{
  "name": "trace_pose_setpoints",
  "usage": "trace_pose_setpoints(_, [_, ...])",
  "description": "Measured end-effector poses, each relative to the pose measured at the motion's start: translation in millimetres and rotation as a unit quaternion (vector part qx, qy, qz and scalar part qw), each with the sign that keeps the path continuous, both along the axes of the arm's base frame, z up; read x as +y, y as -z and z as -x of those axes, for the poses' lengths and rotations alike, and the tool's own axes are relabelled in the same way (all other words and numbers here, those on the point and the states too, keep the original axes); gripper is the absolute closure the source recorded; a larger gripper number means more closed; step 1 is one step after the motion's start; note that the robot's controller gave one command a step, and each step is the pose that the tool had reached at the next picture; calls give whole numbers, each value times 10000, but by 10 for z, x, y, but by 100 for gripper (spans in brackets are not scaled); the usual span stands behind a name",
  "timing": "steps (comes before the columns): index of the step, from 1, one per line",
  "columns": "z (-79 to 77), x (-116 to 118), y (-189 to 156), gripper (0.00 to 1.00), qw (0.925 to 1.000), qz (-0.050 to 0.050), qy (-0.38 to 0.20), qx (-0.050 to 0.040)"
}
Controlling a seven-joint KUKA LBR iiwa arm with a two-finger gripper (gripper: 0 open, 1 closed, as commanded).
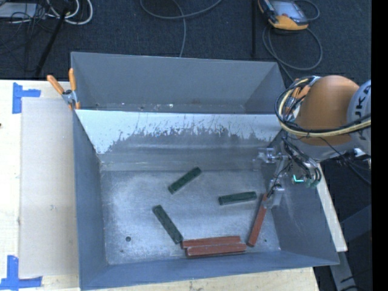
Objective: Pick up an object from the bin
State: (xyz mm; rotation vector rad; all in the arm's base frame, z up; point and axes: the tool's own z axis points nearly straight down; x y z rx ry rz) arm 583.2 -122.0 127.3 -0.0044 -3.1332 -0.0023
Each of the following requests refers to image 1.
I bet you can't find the dark green flat block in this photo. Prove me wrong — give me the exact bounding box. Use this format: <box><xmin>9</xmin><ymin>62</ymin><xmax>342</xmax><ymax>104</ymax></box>
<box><xmin>152</xmin><ymin>204</ymin><xmax>184</xmax><ymax>245</ymax></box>
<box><xmin>218</xmin><ymin>191</ymin><xmax>258</xmax><ymax>206</ymax></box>
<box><xmin>168</xmin><ymin>166</ymin><xmax>202</xmax><ymax>195</ymax></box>

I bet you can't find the pale flat board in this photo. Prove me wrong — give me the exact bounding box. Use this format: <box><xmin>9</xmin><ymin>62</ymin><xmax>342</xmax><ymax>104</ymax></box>
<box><xmin>18</xmin><ymin>97</ymin><xmax>80</xmax><ymax>280</ymax></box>

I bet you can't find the red-brown flat block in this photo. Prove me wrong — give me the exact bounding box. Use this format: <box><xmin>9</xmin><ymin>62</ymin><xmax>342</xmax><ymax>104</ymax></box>
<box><xmin>181</xmin><ymin>235</ymin><xmax>242</xmax><ymax>250</ymax></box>
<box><xmin>246</xmin><ymin>193</ymin><xmax>269</xmax><ymax>248</ymax></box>
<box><xmin>185</xmin><ymin>242</ymin><xmax>248</xmax><ymax>258</ymax></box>

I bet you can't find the grey metal bin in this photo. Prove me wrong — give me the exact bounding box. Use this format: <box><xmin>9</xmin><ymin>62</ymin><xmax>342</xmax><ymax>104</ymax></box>
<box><xmin>70</xmin><ymin>52</ymin><xmax>341</xmax><ymax>291</ymax></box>

